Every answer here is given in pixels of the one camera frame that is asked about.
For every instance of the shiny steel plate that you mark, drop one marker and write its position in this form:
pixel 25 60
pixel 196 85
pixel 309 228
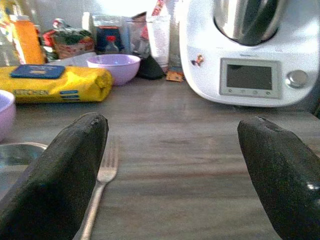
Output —
pixel 15 155

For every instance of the orange juice bottle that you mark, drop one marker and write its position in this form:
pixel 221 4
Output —
pixel 27 42

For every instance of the white printed tube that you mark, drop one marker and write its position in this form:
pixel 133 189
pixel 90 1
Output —
pixel 160 42

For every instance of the black rounded pouch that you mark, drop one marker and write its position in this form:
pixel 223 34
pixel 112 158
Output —
pixel 150 70

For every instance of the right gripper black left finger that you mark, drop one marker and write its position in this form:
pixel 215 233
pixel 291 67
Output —
pixel 57 180

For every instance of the dark blue packet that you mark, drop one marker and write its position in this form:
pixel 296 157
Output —
pixel 110 31

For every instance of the colourful snack bag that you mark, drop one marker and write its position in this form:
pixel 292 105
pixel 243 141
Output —
pixel 72 47

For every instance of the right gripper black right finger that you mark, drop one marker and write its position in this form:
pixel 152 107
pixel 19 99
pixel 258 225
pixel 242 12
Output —
pixel 282 175

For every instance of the small red-capped bottle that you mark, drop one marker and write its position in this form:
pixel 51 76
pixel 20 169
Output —
pixel 111 46

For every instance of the white kitchen machine with display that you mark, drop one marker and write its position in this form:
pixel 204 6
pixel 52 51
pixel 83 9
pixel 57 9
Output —
pixel 205 82

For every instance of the purple plastic bowl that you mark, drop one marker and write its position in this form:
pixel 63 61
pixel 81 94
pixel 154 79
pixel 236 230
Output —
pixel 120 71
pixel 6 115

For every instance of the flat blue card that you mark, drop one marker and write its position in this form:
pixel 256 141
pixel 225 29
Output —
pixel 37 71

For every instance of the yellow plastic food package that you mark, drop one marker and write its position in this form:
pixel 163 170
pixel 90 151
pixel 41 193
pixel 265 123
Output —
pixel 82 83

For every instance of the small orange sachet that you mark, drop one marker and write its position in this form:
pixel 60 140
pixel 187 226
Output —
pixel 173 76

